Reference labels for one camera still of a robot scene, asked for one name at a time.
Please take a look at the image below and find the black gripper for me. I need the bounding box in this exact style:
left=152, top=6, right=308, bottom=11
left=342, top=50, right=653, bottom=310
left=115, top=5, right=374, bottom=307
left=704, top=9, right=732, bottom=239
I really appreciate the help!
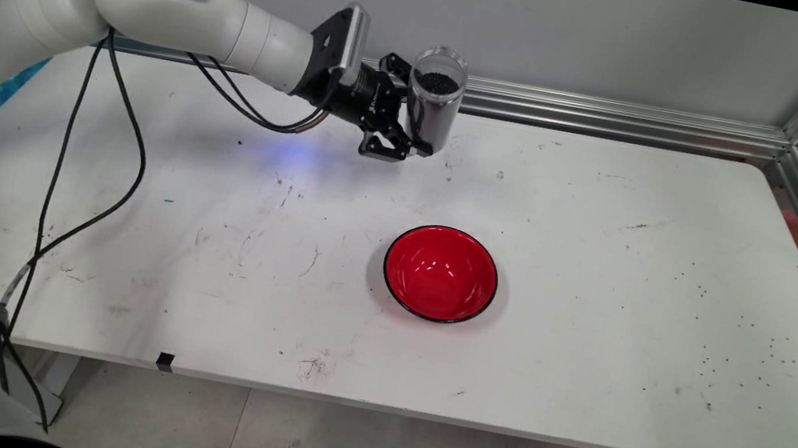
left=313, top=42, right=450, bottom=171

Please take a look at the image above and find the clear jar of black grains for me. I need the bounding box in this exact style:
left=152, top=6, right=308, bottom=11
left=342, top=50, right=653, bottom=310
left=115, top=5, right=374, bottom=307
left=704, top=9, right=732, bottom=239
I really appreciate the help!
left=397, top=42, right=473, bottom=160

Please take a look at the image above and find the red bowl with black rim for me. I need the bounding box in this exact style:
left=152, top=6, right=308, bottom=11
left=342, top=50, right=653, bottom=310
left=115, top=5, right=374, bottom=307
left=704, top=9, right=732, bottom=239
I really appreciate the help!
left=376, top=217, right=507, bottom=332

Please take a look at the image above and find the grey table leg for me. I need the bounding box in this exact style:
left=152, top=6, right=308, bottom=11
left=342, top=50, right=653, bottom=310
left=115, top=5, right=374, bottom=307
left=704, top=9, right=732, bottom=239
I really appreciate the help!
left=0, top=342, right=82, bottom=430

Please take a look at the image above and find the wrist camera with black bracket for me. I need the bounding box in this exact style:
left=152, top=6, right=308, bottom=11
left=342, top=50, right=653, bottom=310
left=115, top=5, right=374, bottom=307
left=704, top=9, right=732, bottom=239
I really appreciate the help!
left=297, top=0, right=374, bottom=108

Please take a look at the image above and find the long aluminium frame rail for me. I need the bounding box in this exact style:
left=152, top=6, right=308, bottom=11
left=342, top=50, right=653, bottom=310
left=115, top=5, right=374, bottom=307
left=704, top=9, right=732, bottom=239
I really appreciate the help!
left=0, top=0, right=794, bottom=170

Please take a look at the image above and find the black cable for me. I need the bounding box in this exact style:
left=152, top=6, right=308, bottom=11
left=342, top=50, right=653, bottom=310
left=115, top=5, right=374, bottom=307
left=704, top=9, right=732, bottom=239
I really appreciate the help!
left=0, top=19, right=337, bottom=448

